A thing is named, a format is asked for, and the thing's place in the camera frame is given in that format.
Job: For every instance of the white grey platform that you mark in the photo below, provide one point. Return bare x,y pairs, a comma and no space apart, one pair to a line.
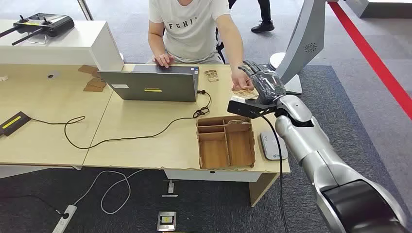
383,11

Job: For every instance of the person's left forearm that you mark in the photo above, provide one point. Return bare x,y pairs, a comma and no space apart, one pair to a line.
235,51

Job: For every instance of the grey laptop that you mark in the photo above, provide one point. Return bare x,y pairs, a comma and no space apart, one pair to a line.
154,85

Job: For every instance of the black power brick yellow label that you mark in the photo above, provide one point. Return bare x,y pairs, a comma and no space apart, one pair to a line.
13,123

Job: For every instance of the small wooden card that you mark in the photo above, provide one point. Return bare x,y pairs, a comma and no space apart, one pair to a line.
211,76

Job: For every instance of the person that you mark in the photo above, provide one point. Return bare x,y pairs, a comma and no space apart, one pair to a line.
190,32

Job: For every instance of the brown cardboard piece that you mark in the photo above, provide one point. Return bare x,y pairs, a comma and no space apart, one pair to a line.
87,68
96,82
91,88
96,74

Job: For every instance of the white counter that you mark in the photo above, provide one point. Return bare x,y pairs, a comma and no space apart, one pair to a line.
64,45

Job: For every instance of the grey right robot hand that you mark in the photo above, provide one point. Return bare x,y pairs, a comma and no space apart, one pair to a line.
268,86

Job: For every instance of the white round base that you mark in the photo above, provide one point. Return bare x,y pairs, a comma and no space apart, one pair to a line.
276,60

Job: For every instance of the person's right hand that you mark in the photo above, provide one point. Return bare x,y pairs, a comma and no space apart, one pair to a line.
164,60

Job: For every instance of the silver kiosk stand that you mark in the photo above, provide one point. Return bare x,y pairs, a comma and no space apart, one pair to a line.
302,41

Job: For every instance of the person's right forearm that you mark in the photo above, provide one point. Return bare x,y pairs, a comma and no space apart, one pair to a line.
157,45

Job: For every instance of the floor socket with white plug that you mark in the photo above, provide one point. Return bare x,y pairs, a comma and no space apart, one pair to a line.
170,188

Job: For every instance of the white power strip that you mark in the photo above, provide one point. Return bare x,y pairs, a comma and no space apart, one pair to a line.
66,218

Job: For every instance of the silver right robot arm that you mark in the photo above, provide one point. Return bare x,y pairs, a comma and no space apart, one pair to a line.
309,144

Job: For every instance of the dark grey floor rug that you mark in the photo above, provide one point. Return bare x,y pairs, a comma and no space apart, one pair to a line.
225,214

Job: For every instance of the light wood desk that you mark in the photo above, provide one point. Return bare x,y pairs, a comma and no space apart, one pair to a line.
42,96
161,128

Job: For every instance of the metal pole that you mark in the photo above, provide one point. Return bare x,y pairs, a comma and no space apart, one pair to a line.
85,9

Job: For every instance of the clear controller stand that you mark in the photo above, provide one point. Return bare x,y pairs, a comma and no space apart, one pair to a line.
37,39

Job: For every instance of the grey card reader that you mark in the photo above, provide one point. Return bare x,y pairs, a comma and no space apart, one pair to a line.
269,146

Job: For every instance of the small white object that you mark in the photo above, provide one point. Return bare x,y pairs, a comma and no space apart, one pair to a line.
3,78

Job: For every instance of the black office chair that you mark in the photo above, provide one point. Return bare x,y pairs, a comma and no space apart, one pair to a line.
220,48

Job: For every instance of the wooden compartment tray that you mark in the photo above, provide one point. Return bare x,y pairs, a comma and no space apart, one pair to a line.
214,151

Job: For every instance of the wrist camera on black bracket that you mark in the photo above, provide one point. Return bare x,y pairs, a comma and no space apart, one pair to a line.
244,110

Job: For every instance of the silver floor socket box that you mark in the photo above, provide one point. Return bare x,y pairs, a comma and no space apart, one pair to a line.
166,221

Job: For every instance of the black remote controller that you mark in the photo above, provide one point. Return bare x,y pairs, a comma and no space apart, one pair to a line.
54,24

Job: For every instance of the person walking by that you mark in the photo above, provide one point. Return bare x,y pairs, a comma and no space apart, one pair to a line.
264,19

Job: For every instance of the person's left hand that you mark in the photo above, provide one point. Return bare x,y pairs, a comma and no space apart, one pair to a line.
240,80

